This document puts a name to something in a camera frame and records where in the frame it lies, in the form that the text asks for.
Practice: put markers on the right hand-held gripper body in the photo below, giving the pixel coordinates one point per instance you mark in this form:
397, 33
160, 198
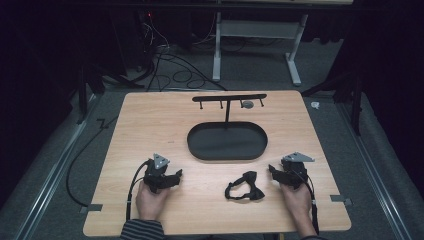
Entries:
295, 171

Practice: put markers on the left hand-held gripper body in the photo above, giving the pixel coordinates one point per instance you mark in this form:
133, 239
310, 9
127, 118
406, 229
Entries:
156, 173

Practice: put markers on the person's right hand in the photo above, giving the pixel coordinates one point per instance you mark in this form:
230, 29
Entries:
296, 200

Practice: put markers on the person's left hand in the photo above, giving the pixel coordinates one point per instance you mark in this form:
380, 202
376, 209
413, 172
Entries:
150, 202

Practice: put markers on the grey tape strip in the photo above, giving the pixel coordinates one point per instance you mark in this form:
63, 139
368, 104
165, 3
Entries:
91, 208
340, 199

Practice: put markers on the black hanger stand with tray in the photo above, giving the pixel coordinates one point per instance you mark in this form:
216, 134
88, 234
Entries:
226, 141

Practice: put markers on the white crumpled paper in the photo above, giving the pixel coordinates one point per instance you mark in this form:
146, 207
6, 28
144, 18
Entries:
315, 105

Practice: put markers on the grey round disc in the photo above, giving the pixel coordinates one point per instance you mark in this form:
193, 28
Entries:
247, 104

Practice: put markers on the black tripod stand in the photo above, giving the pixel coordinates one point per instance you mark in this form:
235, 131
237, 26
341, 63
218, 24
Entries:
350, 90
87, 85

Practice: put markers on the metal floor rail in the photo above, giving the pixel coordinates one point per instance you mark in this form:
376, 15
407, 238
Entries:
50, 176
373, 166

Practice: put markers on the white metal desk frame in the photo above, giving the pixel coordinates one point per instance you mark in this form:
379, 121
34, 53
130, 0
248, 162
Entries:
258, 29

